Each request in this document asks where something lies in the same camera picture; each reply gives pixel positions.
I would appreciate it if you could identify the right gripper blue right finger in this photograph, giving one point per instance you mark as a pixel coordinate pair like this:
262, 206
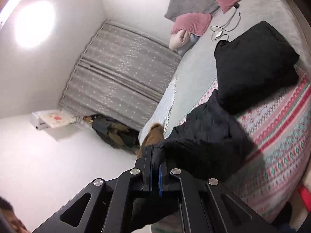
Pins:
160, 181

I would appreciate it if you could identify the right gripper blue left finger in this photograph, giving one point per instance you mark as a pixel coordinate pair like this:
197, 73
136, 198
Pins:
150, 169

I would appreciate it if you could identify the black quilted puffer jacket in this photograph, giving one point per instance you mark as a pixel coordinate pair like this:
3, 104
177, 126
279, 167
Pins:
209, 144

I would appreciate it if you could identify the folded brown fleece coat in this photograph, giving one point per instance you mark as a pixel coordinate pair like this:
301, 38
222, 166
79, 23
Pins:
154, 136

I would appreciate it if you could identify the light blue fringed blanket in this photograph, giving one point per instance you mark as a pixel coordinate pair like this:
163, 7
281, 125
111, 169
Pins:
162, 112

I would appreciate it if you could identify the grey star-patterned curtain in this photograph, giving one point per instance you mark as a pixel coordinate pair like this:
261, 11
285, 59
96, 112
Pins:
122, 73

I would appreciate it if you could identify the folded beige blanket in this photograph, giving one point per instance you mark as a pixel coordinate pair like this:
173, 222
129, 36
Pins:
179, 39

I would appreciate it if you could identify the folded grey-blue blanket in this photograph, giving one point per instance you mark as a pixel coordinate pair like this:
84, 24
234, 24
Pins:
186, 47

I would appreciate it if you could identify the patterned pink green bedspread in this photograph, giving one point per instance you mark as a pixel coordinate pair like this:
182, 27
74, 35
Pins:
280, 129

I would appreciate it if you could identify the pink pillow near headboard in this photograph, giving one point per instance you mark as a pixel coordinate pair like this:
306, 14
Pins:
194, 23

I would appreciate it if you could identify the folded black garment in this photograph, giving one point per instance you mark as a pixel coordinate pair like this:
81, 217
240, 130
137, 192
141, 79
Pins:
253, 66

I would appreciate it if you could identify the person's head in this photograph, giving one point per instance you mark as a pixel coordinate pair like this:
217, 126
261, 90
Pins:
10, 216

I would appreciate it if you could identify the grey bed sheet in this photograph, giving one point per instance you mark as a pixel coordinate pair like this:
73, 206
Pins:
197, 69

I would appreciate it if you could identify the white wall air conditioner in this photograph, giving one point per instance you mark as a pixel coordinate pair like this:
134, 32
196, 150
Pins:
52, 119

